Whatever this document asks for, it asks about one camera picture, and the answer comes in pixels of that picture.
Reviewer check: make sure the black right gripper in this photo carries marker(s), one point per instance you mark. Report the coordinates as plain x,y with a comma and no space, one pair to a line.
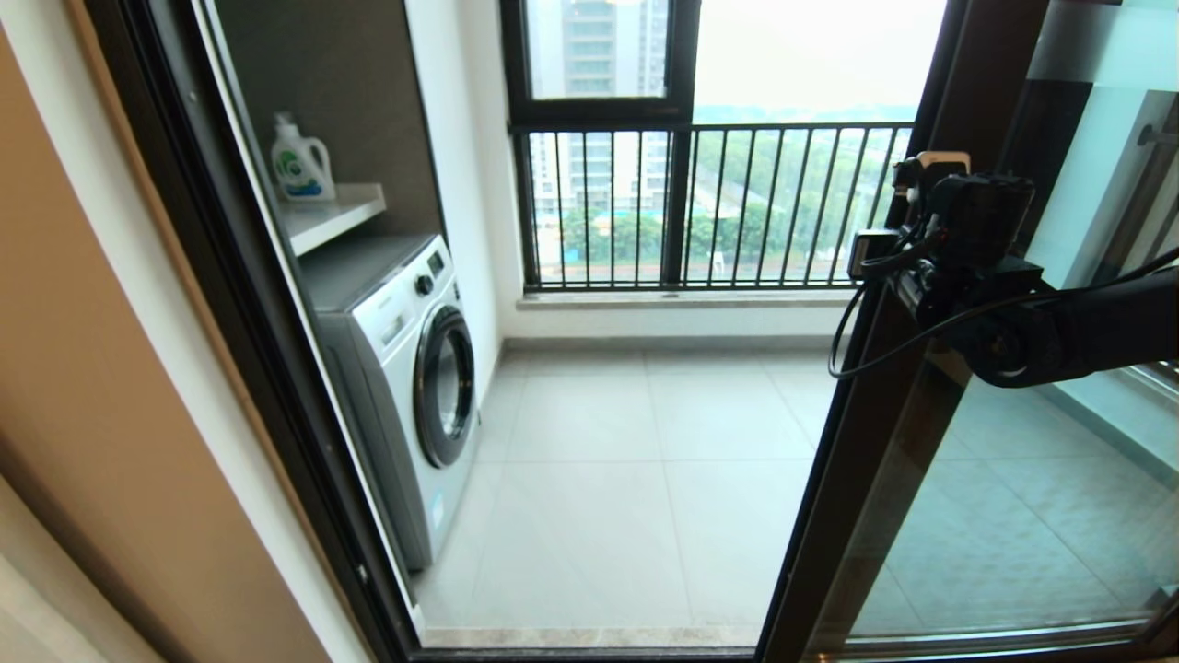
907,267

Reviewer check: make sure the white wall shelf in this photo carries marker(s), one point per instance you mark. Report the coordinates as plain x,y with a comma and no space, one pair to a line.
341,214

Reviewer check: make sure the dark brown sliding glass door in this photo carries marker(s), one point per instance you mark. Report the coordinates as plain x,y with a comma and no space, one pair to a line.
875,460

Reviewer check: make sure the dark window frame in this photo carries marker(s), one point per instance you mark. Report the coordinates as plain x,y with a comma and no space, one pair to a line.
677,55

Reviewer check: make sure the white green detergent bottle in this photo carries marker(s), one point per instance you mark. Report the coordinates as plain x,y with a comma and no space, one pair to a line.
299,168

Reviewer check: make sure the white drum washing machine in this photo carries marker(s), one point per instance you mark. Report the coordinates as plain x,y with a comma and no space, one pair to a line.
396,368

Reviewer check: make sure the metal wall rod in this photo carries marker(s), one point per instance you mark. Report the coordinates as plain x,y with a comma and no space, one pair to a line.
1156,136

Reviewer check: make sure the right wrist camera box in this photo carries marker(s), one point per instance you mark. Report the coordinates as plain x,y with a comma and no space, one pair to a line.
935,170

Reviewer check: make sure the marble sill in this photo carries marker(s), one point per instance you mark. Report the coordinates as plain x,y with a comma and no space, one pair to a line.
645,299

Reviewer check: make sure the black balcony railing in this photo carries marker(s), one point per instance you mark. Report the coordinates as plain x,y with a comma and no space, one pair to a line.
1161,198
755,129

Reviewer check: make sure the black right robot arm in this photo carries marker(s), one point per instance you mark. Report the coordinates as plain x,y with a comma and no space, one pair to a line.
1087,331

